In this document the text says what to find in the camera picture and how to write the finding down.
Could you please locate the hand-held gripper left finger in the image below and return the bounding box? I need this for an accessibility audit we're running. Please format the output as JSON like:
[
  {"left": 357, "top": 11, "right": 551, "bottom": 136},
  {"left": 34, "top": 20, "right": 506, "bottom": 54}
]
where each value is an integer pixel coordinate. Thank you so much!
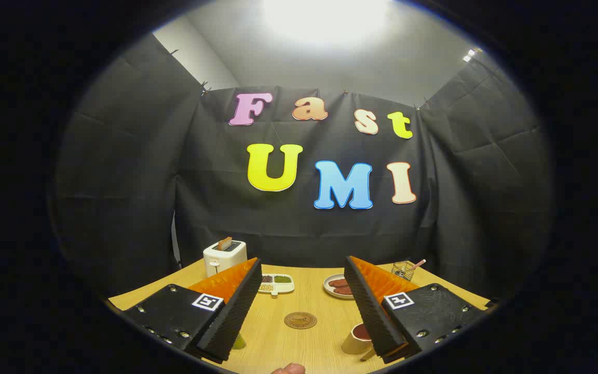
[{"left": 121, "top": 258, "right": 263, "bottom": 364}]

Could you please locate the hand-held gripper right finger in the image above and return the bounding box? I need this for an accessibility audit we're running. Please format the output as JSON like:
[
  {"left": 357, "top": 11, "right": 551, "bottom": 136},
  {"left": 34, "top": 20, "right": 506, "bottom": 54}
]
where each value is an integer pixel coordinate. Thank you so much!
[{"left": 344, "top": 256, "right": 488, "bottom": 364}]

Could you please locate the cream cup with wooden handle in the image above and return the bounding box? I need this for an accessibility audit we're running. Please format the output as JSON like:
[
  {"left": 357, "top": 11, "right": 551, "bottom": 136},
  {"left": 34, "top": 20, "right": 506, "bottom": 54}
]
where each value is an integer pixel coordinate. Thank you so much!
[{"left": 341, "top": 323, "right": 383, "bottom": 363}]

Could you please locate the round wooden coaster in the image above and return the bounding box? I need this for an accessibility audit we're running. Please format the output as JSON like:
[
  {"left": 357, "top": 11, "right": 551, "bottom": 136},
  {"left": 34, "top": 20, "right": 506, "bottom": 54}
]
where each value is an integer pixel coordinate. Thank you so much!
[{"left": 284, "top": 312, "right": 318, "bottom": 330}]

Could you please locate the white oval plate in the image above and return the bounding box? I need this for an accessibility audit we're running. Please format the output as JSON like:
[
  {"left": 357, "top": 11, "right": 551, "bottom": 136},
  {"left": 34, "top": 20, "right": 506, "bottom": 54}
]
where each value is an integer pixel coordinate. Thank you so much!
[{"left": 323, "top": 273, "right": 357, "bottom": 300}]

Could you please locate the white sectioned bean dish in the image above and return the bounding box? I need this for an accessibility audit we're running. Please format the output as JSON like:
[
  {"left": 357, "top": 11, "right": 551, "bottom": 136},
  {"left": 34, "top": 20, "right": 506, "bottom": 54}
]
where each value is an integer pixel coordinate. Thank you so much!
[{"left": 257, "top": 273, "right": 295, "bottom": 298}]

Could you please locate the white toaster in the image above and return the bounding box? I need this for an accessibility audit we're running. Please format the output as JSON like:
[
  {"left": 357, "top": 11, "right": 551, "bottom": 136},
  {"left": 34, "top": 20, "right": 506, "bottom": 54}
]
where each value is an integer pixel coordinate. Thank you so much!
[{"left": 203, "top": 240, "right": 248, "bottom": 278}]

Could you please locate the wooden table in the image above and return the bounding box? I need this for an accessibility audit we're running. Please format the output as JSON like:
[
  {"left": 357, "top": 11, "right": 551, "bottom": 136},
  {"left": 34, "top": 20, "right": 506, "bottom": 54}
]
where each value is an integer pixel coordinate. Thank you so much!
[{"left": 108, "top": 258, "right": 492, "bottom": 374}]

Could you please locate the black backdrop cloth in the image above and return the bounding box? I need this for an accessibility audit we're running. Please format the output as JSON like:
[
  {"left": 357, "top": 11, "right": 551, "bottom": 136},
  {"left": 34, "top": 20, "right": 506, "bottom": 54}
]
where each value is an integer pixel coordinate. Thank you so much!
[{"left": 52, "top": 32, "right": 556, "bottom": 299}]

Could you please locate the wire mesh holder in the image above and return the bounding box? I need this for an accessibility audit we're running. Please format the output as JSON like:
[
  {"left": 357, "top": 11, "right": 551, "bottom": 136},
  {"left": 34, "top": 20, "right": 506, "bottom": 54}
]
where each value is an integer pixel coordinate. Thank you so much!
[{"left": 391, "top": 261, "right": 416, "bottom": 282}]

